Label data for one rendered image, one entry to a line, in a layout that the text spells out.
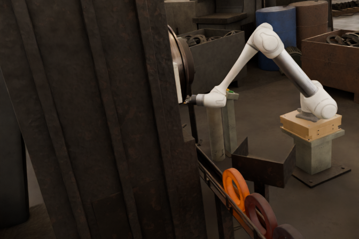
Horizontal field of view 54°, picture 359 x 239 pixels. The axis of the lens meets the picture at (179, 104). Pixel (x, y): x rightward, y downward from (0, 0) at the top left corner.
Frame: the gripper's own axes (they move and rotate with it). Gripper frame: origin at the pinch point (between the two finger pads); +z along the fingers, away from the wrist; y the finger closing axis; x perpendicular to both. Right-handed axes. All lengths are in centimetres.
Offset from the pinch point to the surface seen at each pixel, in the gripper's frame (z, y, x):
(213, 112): -28.6, 29.1, -22.2
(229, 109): -41, 43, -25
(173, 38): -20, -61, 59
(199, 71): 7, 172, -32
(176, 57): -23, -68, 50
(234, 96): -45, 38, -11
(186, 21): 58, 354, 0
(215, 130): -30, 29, -39
